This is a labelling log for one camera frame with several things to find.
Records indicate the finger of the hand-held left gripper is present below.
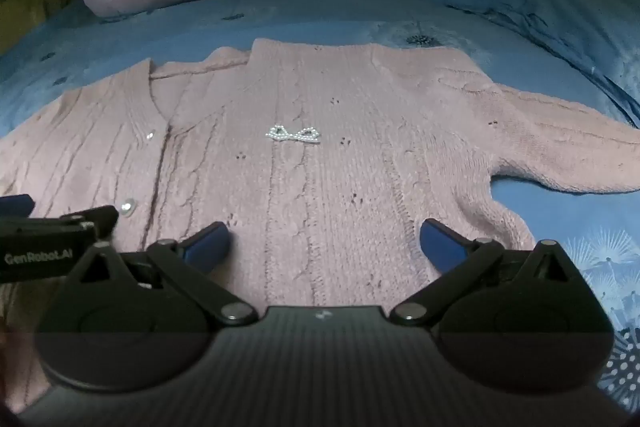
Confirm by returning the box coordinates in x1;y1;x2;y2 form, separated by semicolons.
0;194;35;219
59;205;120;241

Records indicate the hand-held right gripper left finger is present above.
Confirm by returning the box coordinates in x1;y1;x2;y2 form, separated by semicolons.
62;222;259;327

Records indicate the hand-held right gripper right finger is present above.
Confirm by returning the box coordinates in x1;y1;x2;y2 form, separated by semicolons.
389;218;589;327

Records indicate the pink knitted cardigan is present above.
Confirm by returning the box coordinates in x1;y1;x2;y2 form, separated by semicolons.
0;38;640;414

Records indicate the blue folded blanket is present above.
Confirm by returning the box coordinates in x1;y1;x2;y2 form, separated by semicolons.
422;0;640;130

